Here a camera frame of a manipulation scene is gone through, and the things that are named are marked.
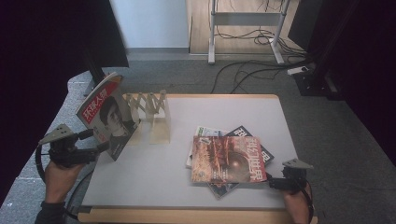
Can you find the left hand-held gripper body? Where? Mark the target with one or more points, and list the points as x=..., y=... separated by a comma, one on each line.
x=67, y=152

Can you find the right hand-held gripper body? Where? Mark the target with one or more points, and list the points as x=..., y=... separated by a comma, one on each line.
x=294, y=179

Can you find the red portrait cover magazine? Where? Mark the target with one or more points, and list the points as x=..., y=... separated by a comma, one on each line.
x=106, y=121

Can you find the red-brown cover magazine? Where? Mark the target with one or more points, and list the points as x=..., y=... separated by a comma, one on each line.
x=227, y=158

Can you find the dark blue cover magazine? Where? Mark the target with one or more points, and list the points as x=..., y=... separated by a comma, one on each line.
x=246, y=132

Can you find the wooden expandable book rack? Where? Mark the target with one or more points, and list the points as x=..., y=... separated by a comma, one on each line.
x=160, y=130

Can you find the thick white spine magazine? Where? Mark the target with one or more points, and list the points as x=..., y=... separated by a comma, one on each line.
x=207, y=131

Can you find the person's right hand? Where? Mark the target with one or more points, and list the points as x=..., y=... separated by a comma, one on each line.
x=297, y=205

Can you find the person's left hand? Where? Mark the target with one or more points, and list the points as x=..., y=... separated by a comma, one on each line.
x=59, y=182

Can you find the grey fabric sofa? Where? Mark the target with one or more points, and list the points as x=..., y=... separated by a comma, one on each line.
x=31, y=193

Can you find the black curtain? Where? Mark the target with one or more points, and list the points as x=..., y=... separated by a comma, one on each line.
x=37, y=62
x=367, y=62

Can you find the black stand base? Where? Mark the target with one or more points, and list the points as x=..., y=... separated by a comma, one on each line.
x=311, y=85

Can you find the white power strip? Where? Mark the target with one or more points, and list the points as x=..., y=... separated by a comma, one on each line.
x=297, y=70

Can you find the black stand post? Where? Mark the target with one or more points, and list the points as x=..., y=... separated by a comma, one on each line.
x=95, y=70

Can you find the white metal desk frame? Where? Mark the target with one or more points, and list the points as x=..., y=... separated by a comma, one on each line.
x=246, y=18

